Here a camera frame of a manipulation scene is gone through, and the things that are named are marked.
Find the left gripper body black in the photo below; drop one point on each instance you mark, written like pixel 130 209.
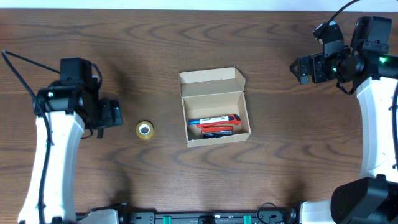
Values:
pixel 109 112

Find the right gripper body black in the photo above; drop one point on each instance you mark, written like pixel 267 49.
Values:
pixel 311 68

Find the yellow clear tape roll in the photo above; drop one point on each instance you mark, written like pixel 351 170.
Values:
pixel 145 130

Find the blue whiteboard marker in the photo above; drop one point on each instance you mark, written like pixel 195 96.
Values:
pixel 210 120

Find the orange utility knife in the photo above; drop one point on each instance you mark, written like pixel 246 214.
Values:
pixel 236 121

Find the orange and black stapler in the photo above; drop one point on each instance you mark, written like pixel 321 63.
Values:
pixel 216 131

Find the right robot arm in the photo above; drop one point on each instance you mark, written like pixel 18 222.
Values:
pixel 367 64

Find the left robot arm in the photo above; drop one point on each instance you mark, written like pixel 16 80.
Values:
pixel 64 110

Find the open cardboard box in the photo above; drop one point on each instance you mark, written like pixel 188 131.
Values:
pixel 212 93

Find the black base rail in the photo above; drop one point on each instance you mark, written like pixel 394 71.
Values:
pixel 121 213

